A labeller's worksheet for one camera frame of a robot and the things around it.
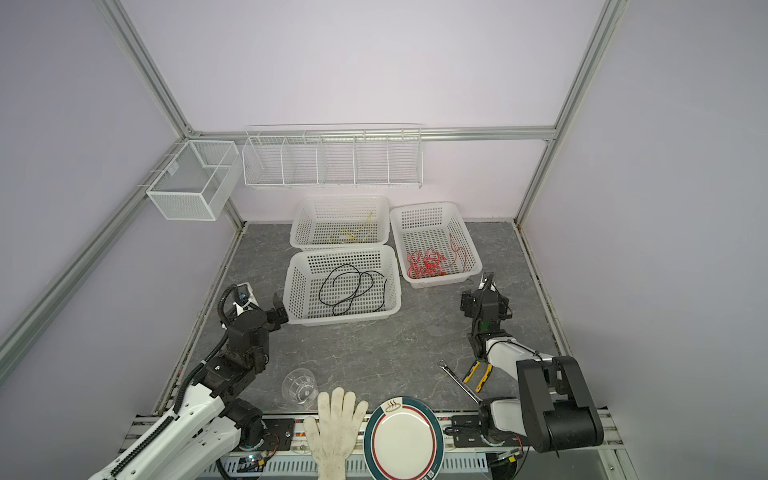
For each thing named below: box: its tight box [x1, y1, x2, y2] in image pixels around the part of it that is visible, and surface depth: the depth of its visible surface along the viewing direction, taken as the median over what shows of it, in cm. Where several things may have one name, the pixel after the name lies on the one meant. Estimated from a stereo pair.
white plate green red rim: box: [363, 396, 446, 480], surface depth 74 cm
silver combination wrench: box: [438, 359, 483, 405], surface depth 84 cm
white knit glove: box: [304, 387, 369, 480], surface depth 77 cm
